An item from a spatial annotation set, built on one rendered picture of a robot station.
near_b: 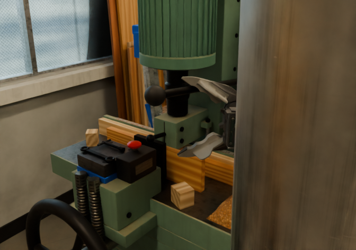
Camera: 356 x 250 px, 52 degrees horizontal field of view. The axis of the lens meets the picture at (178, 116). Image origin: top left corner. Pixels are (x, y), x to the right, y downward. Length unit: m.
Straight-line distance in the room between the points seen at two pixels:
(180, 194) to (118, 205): 0.13
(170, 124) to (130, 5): 1.60
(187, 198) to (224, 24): 0.41
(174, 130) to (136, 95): 1.48
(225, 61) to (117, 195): 0.41
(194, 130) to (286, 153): 0.74
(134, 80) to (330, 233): 2.14
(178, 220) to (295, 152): 0.62
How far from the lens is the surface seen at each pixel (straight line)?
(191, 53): 0.77
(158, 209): 0.80
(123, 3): 2.34
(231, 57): 0.92
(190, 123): 0.88
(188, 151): 0.70
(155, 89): 0.58
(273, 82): 0.16
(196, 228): 0.75
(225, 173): 0.85
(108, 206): 0.75
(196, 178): 0.81
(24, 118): 2.15
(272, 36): 0.16
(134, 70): 2.27
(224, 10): 0.87
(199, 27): 0.77
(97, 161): 0.75
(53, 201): 0.73
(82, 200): 0.79
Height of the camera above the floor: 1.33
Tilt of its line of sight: 20 degrees down
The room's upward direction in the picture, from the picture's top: straight up
